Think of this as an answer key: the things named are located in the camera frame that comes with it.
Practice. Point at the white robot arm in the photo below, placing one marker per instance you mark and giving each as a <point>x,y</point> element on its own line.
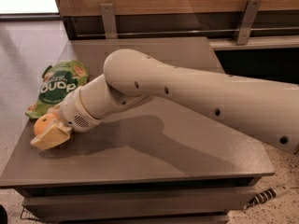
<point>265,110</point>

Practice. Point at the metal bracket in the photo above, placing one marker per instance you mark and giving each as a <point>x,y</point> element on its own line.
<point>109,20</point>
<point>242,33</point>

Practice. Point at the grey cabinet drawer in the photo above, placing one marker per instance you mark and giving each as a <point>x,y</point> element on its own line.
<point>138,203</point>

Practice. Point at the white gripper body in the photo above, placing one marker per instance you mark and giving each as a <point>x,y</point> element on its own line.
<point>72,112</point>

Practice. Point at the green rice chip bag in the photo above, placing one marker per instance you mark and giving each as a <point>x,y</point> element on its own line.
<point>58,81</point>

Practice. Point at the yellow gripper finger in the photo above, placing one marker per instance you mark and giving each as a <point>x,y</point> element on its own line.
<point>53,109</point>
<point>56,134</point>

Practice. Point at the right metal bracket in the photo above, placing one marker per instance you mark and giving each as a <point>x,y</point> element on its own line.
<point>242,33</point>

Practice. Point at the orange fruit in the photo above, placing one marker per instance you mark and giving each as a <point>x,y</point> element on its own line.
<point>44,122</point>

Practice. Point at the left metal bracket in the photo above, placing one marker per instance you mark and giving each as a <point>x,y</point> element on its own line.
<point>109,20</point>

